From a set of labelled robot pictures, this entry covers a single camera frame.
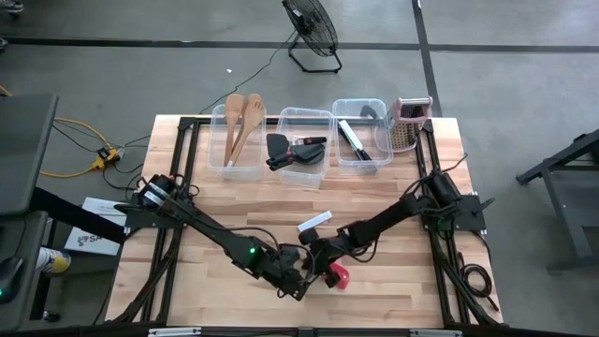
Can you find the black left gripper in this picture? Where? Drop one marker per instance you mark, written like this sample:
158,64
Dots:
295,273

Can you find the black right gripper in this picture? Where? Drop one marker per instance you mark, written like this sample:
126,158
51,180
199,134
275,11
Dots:
332,250

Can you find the metal strip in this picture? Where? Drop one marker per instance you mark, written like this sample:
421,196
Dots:
316,221

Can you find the slotted wooden spoon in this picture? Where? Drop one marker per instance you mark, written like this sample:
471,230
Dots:
255,110

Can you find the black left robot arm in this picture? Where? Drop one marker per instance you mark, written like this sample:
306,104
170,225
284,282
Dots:
210,229

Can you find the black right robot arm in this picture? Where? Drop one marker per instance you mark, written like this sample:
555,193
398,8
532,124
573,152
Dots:
393,217

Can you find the clear plastic bin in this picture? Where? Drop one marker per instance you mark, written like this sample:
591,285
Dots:
381,154
248,171
304,180

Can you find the white paper with logo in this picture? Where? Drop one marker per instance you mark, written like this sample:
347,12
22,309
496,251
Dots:
93,241

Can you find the black floor fan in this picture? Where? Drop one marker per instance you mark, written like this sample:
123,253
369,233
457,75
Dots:
311,23

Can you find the yellow power plug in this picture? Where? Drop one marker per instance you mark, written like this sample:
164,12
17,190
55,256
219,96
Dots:
99,164

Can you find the black desk beam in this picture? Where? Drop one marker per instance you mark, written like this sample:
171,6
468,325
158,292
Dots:
75,213

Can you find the black metal stand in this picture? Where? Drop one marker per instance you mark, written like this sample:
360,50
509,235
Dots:
564,215

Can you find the yellow and white can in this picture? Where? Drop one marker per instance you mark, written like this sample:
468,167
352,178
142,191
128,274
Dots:
54,260

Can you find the dark grey desk panel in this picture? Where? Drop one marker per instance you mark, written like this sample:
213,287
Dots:
23,150
28,234

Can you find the black computer mouse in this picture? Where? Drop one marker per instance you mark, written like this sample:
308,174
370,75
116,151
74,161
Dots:
10,278

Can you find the person's shoe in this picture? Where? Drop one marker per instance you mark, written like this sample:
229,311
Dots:
10,6

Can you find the silver hinge bracket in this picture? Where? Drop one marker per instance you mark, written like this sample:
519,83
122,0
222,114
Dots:
435,333
173,332

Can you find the black aluminium table frame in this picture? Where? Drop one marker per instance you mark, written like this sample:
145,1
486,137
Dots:
186,122

